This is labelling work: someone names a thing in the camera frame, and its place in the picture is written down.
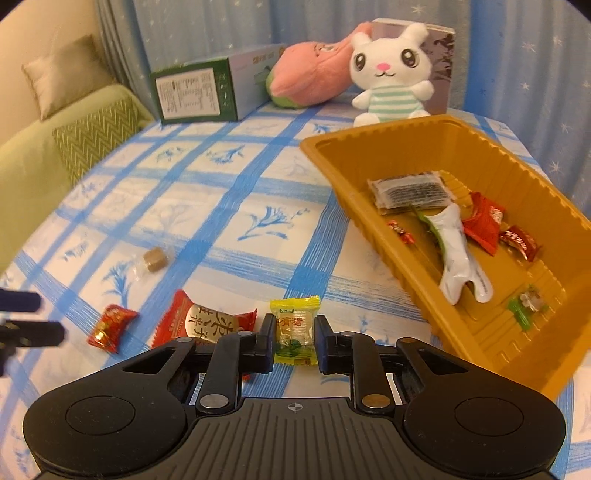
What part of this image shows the yellow green candy packet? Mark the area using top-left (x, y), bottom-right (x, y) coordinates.
top-left (270, 296), bottom-right (321, 366)

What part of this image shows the red round-label snack packet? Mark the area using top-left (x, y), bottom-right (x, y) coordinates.
top-left (151, 290), bottom-right (257, 348)

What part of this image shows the red gold candy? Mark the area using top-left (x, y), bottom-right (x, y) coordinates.
top-left (87, 304), bottom-right (139, 354)

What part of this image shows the clear brown candy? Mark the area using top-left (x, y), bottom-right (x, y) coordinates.
top-left (130, 245), bottom-right (175, 281)

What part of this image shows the small red candy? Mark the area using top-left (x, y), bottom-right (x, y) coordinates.
top-left (388, 220), bottom-right (416, 245)

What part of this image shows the white green snack packet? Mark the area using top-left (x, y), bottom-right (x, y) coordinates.
top-left (415, 203), bottom-right (494, 305)

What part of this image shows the black grey snack packet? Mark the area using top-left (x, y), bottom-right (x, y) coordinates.
top-left (368, 171), bottom-right (456, 215)

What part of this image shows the clear green candy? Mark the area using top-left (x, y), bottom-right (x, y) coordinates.
top-left (507, 284), bottom-right (549, 331)

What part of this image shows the large red snack packet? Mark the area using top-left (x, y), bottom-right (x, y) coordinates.
top-left (463, 191), bottom-right (506, 256)

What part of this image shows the dark red candy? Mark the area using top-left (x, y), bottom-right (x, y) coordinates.
top-left (499, 225), bottom-right (540, 262)

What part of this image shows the green sofa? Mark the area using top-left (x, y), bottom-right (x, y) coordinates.
top-left (1, 84), bottom-right (153, 270)

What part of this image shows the blue checked tablecloth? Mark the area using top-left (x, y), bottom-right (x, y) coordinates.
top-left (0, 102), bottom-right (591, 480)

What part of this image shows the green zigzag cushion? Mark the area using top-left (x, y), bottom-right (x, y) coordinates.
top-left (52, 98), bottom-right (139, 186)

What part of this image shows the yellow plastic tray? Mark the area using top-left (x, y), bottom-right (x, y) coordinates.
top-left (301, 115), bottom-right (590, 398)

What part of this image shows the beige satin pillow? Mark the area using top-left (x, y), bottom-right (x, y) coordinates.
top-left (21, 35), bottom-right (116, 121)

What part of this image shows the green white lying box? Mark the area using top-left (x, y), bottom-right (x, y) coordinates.
top-left (150, 44), bottom-right (286, 124)

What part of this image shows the pink peach plush toy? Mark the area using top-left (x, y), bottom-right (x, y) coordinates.
top-left (266, 22), bottom-right (372, 109)

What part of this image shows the white bunny plush toy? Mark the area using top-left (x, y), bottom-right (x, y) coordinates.
top-left (349, 23), bottom-right (435, 127)

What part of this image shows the grey upright cardboard box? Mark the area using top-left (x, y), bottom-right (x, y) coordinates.
top-left (372, 18), bottom-right (456, 115)

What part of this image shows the blue star curtain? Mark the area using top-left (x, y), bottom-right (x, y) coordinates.
top-left (95, 0), bottom-right (590, 212)

